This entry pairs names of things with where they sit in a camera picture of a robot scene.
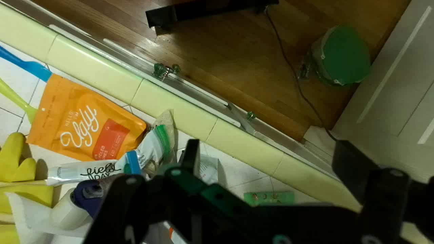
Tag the blue bag clip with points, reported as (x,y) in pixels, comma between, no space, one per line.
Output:
(133,162)

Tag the blue plastic utensil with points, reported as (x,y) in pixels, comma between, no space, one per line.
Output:
(27,62)

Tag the yellow-green plastic utensil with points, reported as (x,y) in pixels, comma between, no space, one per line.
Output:
(15,100)

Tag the white bottle dark blue cap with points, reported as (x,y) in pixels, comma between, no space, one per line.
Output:
(72,210)

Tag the white lower cabinet front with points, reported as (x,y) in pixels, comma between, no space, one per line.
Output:
(398,89)

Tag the yellow rubber glove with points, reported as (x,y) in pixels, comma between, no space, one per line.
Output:
(14,157)

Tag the green metal clamp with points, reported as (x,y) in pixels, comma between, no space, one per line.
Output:
(163,70)

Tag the black stand base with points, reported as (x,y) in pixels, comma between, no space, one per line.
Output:
(194,10)

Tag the white bag with script print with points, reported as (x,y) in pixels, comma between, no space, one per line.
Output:
(82,170)

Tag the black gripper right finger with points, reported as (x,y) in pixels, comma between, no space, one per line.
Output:
(388,197)

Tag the orange snack bag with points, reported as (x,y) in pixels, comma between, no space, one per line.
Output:
(68,116)

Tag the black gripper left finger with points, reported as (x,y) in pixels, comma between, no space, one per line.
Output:
(136,207)

